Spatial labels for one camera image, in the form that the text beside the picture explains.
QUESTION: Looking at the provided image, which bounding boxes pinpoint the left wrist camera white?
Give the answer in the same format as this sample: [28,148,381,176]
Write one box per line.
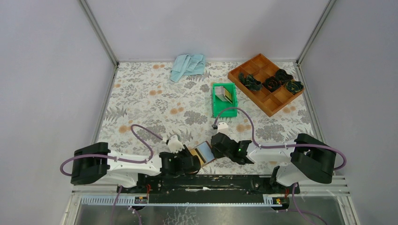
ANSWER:
[166,135,184,153]

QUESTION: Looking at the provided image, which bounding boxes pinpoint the dark rolled sock top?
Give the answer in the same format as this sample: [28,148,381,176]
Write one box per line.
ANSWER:
[275,69,293,85]

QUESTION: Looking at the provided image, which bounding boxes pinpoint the brown leather card holder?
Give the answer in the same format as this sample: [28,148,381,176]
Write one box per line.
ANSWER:
[189,141,215,168]

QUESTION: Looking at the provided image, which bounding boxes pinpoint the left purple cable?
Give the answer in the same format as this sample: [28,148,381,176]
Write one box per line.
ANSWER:
[60,124,167,177]

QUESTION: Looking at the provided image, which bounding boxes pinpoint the floral table mat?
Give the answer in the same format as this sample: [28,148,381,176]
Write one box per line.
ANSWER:
[97,62,314,155]

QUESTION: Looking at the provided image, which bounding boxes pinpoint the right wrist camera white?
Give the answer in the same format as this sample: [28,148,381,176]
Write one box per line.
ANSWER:
[212,122,229,133]

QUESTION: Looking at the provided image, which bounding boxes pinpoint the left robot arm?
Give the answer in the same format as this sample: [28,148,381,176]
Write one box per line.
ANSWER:
[69,142,201,193]

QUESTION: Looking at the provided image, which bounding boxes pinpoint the dark rolled sock middle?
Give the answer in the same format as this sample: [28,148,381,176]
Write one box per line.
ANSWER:
[262,76,281,92]

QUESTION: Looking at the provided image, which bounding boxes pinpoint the green plastic basket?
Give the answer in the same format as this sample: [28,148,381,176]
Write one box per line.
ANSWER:
[211,82,238,118]

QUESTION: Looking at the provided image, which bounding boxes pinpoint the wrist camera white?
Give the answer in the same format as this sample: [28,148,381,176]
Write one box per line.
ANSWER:
[166,135,184,153]
[212,122,229,133]

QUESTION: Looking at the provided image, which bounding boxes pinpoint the light blue cloth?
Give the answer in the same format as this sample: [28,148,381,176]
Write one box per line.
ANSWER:
[170,54,206,83]

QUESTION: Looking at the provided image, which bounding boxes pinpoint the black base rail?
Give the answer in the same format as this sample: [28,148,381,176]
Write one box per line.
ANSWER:
[117,174,300,204]

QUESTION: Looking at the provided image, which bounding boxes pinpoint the dark rolled sock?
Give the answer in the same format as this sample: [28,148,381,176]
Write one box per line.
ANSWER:
[275,69,293,85]
[262,76,281,92]
[285,80,304,95]
[238,73,262,91]

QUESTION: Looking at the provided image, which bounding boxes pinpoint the silver credit card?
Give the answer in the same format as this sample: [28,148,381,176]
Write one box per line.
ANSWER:
[214,86,233,104]

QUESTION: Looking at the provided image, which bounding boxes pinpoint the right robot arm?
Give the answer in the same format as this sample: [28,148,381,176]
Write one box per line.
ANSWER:
[210,133,337,193]

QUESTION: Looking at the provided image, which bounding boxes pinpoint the dark rolled sock left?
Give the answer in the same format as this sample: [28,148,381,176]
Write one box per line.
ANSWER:
[238,73,262,91]

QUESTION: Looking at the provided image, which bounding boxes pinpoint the dark rolled sock right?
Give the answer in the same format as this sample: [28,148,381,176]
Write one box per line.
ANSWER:
[285,80,304,95]

